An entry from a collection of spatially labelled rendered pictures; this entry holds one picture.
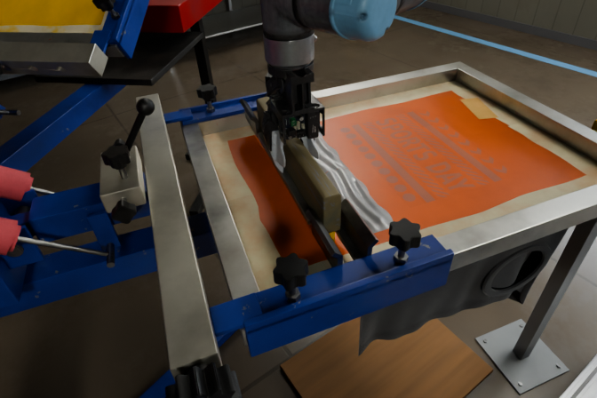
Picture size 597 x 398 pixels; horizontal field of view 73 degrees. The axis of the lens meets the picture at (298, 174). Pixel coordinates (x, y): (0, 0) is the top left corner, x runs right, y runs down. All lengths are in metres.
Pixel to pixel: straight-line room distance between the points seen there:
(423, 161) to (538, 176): 0.21
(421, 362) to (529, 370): 0.37
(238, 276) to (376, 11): 0.39
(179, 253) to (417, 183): 0.46
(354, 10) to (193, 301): 0.38
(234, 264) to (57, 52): 0.63
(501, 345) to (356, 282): 1.28
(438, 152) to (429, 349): 0.95
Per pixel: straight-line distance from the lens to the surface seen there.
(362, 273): 0.57
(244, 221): 0.72
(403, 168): 0.84
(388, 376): 1.61
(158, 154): 0.78
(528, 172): 0.90
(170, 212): 0.64
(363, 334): 0.84
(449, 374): 1.66
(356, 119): 1.00
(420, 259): 0.59
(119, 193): 0.65
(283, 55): 0.60
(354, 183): 0.78
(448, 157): 0.89
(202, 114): 0.97
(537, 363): 1.80
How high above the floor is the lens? 1.44
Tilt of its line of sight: 37 degrees down
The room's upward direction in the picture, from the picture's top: 3 degrees counter-clockwise
